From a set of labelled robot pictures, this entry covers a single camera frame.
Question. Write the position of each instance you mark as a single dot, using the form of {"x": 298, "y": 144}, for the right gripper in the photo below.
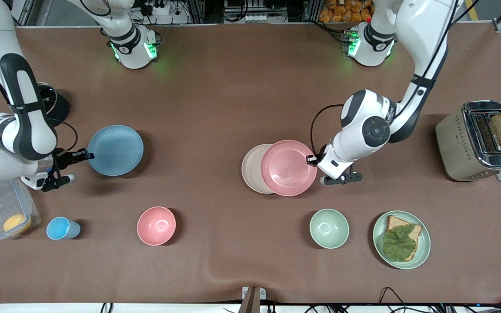
{"x": 64, "y": 158}

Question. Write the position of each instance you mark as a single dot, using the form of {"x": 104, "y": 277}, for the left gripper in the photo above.
{"x": 312, "y": 160}

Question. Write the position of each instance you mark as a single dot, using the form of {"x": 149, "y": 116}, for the pink plate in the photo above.
{"x": 287, "y": 167}

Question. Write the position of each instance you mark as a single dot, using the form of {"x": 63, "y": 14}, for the blue plate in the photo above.
{"x": 118, "y": 150}

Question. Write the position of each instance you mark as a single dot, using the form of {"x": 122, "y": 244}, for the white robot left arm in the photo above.
{"x": 420, "y": 52}

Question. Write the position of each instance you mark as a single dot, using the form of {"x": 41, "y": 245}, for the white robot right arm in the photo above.
{"x": 24, "y": 108}

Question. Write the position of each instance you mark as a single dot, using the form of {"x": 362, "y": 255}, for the black pot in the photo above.
{"x": 59, "y": 111}

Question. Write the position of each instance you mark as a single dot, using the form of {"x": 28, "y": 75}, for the beige plate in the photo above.
{"x": 251, "y": 169}

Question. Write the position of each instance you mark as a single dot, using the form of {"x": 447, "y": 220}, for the green bowl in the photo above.
{"x": 329, "y": 228}

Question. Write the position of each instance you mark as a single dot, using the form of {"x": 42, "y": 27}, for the glass lid with blue knob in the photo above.
{"x": 47, "y": 93}

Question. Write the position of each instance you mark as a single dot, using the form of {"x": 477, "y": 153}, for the blue cup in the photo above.
{"x": 61, "y": 228}

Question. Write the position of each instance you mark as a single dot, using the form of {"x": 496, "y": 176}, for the yellow fruit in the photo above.
{"x": 16, "y": 223}

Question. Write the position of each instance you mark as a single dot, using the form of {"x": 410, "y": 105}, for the brown table cloth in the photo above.
{"x": 233, "y": 108}

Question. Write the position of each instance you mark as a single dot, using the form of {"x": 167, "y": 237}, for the toast slice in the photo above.
{"x": 393, "y": 222}

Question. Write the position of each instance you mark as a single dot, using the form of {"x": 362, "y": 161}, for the pink bowl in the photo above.
{"x": 156, "y": 226}

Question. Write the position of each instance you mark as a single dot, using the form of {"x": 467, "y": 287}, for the green lettuce leaf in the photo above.
{"x": 399, "y": 243}

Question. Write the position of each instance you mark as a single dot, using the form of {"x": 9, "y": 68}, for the green plate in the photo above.
{"x": 424, "y": 245}

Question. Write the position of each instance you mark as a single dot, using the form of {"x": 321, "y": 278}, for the beige chrome toaster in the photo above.
{"x": 455, "y": 148}

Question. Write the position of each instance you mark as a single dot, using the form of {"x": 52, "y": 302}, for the metal table clamp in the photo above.
{"x": 253, "y": 299}

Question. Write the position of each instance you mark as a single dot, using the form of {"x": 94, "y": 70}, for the orange snack bag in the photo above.
{"x": 346, "y": 11}

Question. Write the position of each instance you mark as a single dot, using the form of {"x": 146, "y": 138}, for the white power strip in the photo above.
{"x": 159, "y": 8}

